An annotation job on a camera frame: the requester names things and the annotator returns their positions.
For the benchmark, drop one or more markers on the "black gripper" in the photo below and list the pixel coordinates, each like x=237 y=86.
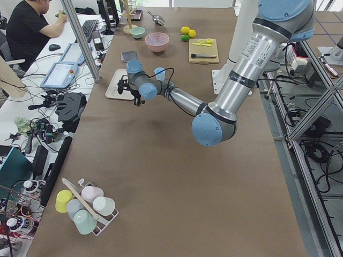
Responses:
x=134 y=94

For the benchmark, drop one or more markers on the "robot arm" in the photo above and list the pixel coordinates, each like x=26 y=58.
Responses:
x=273 y=23

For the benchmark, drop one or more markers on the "light blue cup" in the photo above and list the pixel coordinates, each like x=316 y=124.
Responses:
x=160 y=73

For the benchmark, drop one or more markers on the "steel ice scoop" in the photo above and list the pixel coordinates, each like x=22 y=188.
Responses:
x=159 y=20

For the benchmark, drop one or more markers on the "pink cup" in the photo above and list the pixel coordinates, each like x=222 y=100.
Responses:
x=90 y=193

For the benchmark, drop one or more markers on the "white cup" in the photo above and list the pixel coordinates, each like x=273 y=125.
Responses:
x=104 y=205

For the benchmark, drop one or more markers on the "yellow cup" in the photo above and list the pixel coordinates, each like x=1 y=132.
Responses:
x=62 y=199

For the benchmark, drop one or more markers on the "grey cup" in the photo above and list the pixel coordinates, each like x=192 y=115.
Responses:
x=72 y=207

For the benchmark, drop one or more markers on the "mint green cup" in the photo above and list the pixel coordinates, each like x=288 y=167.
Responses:
x=84 y=222

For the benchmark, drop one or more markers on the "grey folded cloth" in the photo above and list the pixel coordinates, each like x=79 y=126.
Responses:
x=129 y=55

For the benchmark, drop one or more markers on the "pink bowl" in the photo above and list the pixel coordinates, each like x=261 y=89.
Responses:
x=157 y=41

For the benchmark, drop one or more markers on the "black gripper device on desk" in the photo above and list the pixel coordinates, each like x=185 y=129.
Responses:
x=69 y=110

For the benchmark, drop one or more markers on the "green bowl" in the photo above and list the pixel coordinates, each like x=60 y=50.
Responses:
x=137 y=32

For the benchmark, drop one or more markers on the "steel muddler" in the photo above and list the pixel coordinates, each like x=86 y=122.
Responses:
x=203 y=56

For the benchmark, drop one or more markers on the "wooden mug tree stand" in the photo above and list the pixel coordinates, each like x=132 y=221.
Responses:
x=127 y=28

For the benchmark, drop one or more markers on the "green lime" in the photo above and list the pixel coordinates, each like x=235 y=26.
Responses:
x=185 y=38

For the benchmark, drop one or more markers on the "teach pendant rear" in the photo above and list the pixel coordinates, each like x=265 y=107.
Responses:
x=73 y=54

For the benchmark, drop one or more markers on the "teach pendant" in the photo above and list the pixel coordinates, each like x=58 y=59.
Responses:
x=60 y=75
x=73 y=54

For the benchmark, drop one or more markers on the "teach pendant front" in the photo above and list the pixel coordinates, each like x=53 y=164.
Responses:
x=60 y=75

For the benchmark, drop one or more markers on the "wooden cutting board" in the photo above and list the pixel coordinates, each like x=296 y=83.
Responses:
x=213 y=50

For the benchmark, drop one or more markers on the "yellow lemon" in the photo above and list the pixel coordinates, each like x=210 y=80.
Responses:
x=192 y=33
x=185 y=30

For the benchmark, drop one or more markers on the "black keyboard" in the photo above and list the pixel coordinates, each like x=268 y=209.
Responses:
x=88 y=27

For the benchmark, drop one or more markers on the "yellow plastic knife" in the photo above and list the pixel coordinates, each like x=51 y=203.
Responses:
x=201 y=44

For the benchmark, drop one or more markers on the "black computer mouse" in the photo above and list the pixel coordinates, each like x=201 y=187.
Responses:
x=54 y=47

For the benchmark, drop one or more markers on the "person in black shirt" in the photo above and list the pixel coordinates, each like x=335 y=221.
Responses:
x=28 y=31

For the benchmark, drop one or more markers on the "aluminium frame post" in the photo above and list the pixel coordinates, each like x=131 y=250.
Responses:
x=79 y=34

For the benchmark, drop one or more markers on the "wooden rack handle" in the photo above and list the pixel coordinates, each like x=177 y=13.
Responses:
x=74 y=191

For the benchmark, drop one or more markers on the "white wire cup rack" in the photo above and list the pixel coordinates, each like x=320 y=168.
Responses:
x=104 y=221

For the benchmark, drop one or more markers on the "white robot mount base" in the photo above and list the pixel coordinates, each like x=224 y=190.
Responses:
x=227 y=69

